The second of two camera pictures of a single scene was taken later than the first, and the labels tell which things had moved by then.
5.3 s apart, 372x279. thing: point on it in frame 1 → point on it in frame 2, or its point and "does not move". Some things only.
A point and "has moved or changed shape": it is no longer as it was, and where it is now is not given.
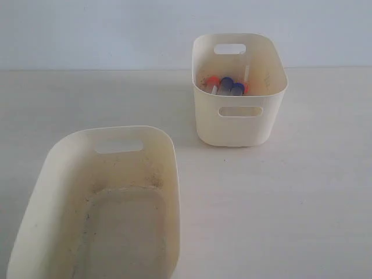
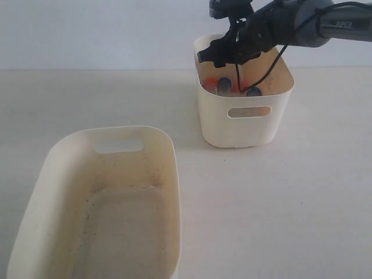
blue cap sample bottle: x=226 y=84 does not move
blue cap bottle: x=238 y=89 → x=253 y=91
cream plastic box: x=106 y=206 does not move
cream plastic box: x=254 y=118 has moved or changed shape
